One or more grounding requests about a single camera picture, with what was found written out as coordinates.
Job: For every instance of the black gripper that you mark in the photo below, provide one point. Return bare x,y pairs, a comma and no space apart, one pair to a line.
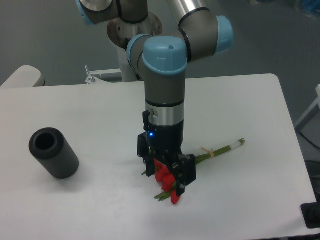
165,142

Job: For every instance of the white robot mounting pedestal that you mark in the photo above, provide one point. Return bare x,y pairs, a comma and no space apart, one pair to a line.
120,62

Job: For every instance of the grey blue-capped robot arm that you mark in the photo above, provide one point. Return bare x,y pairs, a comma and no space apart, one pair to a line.
161,62

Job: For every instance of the white furniture at right edge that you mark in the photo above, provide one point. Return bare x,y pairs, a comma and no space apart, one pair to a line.
309,113

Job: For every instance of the beige chair back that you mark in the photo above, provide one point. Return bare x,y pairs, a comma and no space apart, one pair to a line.
24,77

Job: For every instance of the black box at table edge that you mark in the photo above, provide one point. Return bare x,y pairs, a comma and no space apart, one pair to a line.
311,215

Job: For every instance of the black ribbed cylindrical vase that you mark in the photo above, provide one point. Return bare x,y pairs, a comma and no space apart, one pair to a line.
52,150

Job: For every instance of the red tulip flower bunch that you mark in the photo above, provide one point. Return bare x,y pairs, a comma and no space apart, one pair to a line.
167,179

